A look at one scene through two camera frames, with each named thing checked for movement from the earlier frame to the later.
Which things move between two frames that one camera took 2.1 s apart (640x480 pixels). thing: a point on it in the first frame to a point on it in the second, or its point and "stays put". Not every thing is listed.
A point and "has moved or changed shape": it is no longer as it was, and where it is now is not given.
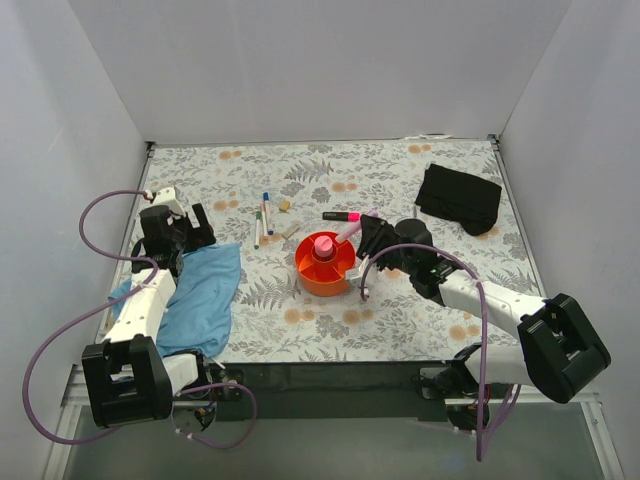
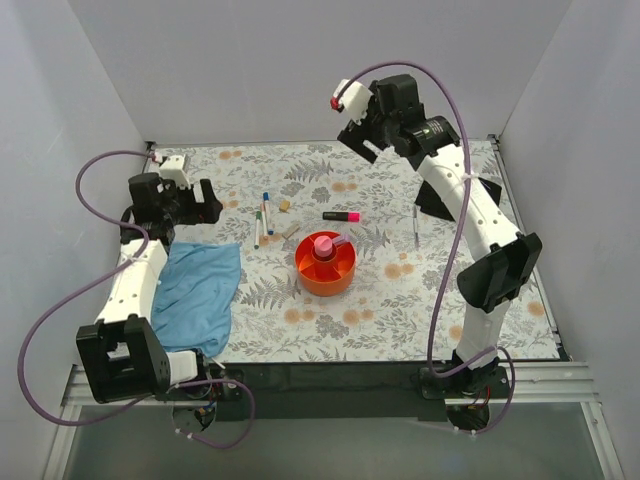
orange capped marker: x=263 y=219 stays put
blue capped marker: x=268 y=213 stays put
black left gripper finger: x=203 y=235 to x=207 y=212
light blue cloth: x=198 y=312 stays put
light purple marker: x=353 y=227 has moved or changed shape
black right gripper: x=379 y=239 to x=368 y=130
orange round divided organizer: x=323 y=276 stays put
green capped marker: x=258 y=219 stays put
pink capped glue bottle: x=323 y=246 stays put
